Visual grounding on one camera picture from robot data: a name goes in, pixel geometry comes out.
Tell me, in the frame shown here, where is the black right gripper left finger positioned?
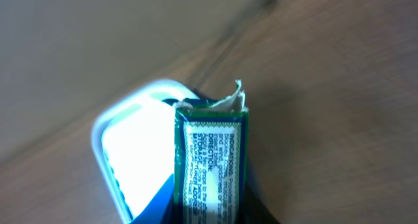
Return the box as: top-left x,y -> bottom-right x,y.
130,174 -> 174,224

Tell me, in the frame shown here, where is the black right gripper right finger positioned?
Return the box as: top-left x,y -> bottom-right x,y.
240,159 -> 280,224

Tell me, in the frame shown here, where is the green medicine box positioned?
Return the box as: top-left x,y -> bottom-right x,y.
173,80 -> 249,224

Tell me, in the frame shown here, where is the white barcode scanner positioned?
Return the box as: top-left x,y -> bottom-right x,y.
91,79 -> 212,223

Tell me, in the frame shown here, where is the black scanner cable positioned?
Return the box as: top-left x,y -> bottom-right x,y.
189,0 -> 278,91

